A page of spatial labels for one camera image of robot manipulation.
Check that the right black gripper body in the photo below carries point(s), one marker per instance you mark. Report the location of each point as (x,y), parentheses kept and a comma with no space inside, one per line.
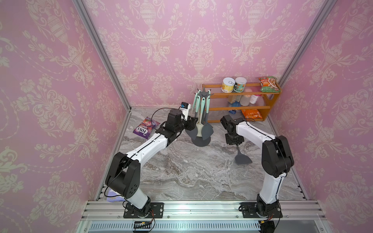
(232,140)

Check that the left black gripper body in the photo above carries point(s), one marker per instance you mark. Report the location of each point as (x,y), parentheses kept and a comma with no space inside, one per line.
(188,124)

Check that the grey spatula mint handle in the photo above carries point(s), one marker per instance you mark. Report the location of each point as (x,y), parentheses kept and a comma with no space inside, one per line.
(242,159)
(207,129)
(196,104)

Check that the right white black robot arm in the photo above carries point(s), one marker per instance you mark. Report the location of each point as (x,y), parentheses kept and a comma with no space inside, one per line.
(276,160)

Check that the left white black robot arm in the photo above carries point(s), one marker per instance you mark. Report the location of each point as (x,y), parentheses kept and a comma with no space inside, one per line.
(124,173)

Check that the grey utensil rack stand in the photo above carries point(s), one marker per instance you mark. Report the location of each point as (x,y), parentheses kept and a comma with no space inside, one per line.
(199,142)

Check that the orange snack packet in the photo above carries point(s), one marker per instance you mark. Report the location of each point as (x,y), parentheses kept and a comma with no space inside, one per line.
(251,114)

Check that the white plastic bottle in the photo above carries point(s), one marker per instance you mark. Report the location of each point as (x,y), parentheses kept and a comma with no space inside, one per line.
(245,99)

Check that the white pink bottle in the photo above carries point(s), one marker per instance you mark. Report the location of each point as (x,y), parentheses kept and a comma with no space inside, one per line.
(253,99)

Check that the purple candy bag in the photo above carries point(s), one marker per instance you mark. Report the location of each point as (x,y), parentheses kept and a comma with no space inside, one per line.
(145,128)

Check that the yellow tin can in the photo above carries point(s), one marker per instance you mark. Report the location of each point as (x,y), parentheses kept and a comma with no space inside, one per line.
(228,85)

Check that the wooden orange shelf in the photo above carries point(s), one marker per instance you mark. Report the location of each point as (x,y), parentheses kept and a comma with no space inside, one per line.
(231,101)

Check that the green tin can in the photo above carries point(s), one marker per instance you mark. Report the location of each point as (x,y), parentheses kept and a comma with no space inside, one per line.
(240,83)

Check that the red green snack packet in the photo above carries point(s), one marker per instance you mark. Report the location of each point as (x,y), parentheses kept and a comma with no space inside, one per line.
(269,84)

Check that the purple tissue packet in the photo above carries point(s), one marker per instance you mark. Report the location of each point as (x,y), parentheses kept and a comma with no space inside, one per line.
(113,196)

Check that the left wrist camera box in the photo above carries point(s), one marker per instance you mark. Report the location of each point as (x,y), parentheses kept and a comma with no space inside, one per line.
(185,108)

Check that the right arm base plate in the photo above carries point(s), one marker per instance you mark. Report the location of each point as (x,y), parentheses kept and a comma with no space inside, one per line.
(260,210)

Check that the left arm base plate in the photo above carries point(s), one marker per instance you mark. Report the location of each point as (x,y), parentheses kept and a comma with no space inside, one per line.
(153,209)

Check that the aluminium front rail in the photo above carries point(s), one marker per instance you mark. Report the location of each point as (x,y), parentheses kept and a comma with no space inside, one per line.
(204,217)

